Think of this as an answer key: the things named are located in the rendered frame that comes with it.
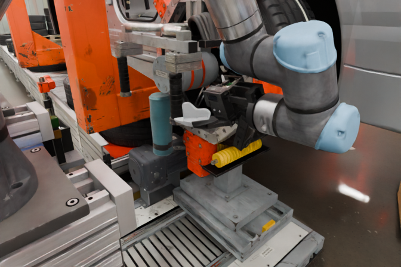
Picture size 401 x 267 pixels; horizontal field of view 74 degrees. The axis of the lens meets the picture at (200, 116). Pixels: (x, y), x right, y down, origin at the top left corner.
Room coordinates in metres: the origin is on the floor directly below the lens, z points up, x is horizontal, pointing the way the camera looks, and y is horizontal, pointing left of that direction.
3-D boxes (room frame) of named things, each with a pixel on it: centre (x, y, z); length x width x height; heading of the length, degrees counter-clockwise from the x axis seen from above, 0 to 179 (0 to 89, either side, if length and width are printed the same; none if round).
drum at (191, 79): (0.95, 0.05, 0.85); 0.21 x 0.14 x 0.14; 130
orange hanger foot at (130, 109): (1.42, 0.25, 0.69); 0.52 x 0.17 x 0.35; 130
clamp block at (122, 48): (0.99, 0.26, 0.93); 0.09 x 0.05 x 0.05; 130
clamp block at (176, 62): (0.73, 0.05, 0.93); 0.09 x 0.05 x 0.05; 130
